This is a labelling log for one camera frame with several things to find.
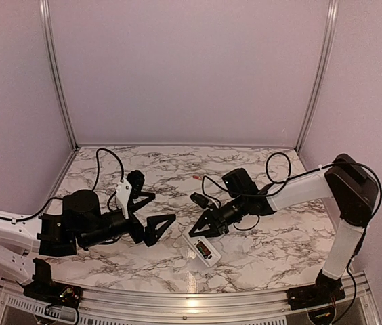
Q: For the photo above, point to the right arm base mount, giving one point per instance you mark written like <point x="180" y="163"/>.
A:
<point x="313" y="295"/>

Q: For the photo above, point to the aluminium frame post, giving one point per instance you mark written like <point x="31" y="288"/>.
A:
<point x="55" y="72"/>
<point x="323" y="62"/>

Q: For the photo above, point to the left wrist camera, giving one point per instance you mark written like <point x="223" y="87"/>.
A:
<point x="128" y="190"/>

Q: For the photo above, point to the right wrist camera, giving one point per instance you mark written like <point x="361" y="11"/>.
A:
<point x="201" y="200"/>

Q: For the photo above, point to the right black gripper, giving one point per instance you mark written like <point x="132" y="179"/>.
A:
<point x="216" y="221"/>

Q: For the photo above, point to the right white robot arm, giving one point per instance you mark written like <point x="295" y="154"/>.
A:
<point x="354" y="186"/>

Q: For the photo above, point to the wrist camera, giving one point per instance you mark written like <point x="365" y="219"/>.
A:
<point x="201" y="200"/>
<point x="128" y="190"/>

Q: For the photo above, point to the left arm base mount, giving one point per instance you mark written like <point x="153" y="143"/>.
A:
<point x="55" y="294"/>

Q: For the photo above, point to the green black battery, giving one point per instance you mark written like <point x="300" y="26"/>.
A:
<point x="204" y="251"/>

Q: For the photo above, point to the left aluminium frame post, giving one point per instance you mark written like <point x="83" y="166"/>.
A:
<point x="55" y="72"/>

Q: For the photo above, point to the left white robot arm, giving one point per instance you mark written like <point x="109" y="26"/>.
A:
<point x="81" y="224"/>

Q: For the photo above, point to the right aluminium frame post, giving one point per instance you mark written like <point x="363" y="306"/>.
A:
<point x="323" y="62"/>

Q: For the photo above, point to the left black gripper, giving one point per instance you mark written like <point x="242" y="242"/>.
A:
<point x="150" y="235"/>

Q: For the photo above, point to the front aluminium rail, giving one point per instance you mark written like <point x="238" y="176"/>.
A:
<point x="109" y="306"/>

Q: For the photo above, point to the white remote control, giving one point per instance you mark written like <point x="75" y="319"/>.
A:
<point x="192" y="242"/>

